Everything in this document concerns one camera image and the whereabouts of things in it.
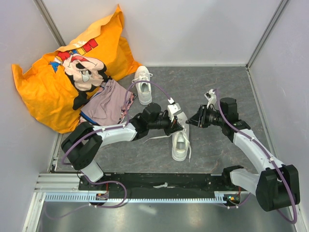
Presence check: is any white tied sneaker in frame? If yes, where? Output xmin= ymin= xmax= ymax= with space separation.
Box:
xmin=132 ymin=66 xmax=153 ymax=105

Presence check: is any slotted aluminium cable duct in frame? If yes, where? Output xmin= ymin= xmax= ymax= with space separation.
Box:
xmin=44 ymin=192 xmax=231 ymax=204

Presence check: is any white sneaker with laces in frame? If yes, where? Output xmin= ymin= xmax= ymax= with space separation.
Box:
xmin=145 ymin=112 xmax=192 ymax=161

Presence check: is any orange cartoon print bag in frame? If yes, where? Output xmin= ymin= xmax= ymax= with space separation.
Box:
xmin=12 ymin=8 xmax=140 ymax=133

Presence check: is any pink patterned cloth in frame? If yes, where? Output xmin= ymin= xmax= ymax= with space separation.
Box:
xmin=80 ymin=80 xmax=136 ymax=126

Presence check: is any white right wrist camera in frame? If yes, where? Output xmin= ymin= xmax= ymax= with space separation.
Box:
xmin=204 ymin=89 xmax=217 ymax=109

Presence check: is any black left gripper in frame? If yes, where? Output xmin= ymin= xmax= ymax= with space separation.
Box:
xmin=148 ymin=113 xmax=183 ymax=136

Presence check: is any white tape scrap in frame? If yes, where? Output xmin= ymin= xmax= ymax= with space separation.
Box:
xmin=153 ymin=182 xmax=175 ymax=189

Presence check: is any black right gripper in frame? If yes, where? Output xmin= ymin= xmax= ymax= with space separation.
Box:
xmin=185 ymin=104 xmax=225 ymax=128

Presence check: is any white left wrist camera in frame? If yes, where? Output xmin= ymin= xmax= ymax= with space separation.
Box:
xmin=167 ymin=98 xmax=182 ymax=121

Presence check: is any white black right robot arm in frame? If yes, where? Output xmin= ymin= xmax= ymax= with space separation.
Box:
xmin=187 ymin=93 xmax=300 ymax=212

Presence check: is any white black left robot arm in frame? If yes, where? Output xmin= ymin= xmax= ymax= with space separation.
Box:
xmin=61 ymin=103 xmax=187 ymax=190

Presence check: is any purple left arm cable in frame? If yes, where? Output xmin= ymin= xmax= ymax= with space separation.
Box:
xmin=43 ymin=81 xmax=174 ymax=219

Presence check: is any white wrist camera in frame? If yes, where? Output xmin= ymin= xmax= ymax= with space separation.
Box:
xmin=204 ymin=89 xmax=217 ymax=109
xmin=167 ymin=98 xmax=182 ymax=121

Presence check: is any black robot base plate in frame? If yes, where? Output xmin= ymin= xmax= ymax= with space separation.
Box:
xmin=99 ymin=173 xmax=239 ymax=200

